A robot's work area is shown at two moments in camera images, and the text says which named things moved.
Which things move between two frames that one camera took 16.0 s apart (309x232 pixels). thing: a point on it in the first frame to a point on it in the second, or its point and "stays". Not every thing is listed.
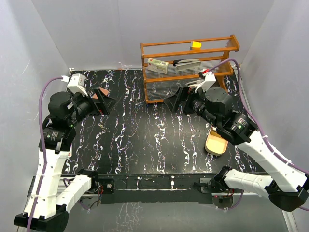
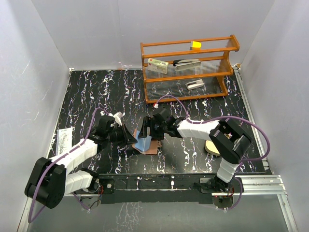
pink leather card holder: x=105 y=92 to x=153 y=149
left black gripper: x=103 y=105 to x=127 y=138
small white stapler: x=193 y=83 stays
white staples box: x=158 y=65 stays
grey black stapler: x=185 y=64 stays
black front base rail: x=153 y=189 stays
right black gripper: x=173 y=102 to x=148 y=122
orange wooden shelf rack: x=168 y=66 stays
